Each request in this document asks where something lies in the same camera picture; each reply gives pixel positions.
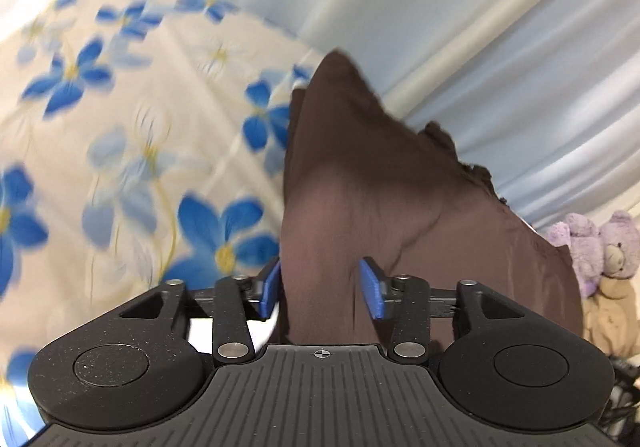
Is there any blue floral bed sheet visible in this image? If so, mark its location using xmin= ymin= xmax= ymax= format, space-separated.
xmin=1 ymin=0 xmax=322 ymax=446

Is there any dark brown garment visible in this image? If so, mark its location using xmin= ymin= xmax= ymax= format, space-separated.
xmin=280 ymin=51 xmax=582 ymax=344

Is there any beige plush toy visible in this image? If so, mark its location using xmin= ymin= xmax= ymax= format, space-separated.
xmin=582 ymin=277 xmax=639 ymax=359

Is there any purple plush teddy bear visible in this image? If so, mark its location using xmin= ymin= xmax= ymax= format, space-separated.
xmin=546 ymin=211 xmax=639 ymax=300

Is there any white pleated curtain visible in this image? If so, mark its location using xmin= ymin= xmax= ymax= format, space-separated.
xmin=228 ymin=0 xmax=639 ymax=227

